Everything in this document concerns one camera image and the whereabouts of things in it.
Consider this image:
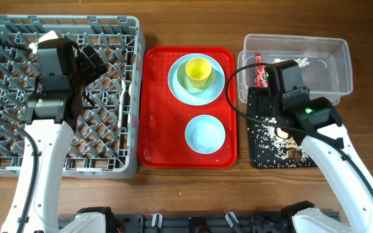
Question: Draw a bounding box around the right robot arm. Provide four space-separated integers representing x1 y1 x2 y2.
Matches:
264 60 373 232

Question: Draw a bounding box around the yellow plastic cup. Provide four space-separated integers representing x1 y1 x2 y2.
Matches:
186 57 212 88

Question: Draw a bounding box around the light green small bowl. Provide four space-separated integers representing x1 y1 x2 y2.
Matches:
177 60 214 94

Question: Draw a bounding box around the light blue plate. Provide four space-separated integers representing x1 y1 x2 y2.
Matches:
168 53 225 106

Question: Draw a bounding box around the grey plastic dishwasher rack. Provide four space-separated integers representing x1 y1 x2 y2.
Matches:
0 15 145 179

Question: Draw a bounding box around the light blue food bowl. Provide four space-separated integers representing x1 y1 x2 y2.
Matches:
185 115 226 155

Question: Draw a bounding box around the red snack wrapper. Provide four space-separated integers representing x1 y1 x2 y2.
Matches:
254 52 267 87

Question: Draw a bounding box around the white plastic spoon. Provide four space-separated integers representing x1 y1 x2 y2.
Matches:
118 80 126 129

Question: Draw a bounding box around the white napkin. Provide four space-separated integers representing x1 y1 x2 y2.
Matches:
273 58 310 68

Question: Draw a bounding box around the clear plastic bin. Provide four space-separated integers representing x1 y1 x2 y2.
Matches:
238 34 353 105

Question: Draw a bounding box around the red plastic tray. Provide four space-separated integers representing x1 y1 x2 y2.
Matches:
137 47 238 169

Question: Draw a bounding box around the black plastic tray bin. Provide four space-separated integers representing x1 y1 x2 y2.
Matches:
247 87 316 169

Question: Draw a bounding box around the food scraps and rice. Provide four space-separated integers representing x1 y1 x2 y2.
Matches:
247 120 314 169

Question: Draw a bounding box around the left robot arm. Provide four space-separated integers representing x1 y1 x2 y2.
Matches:
1 38 107 232

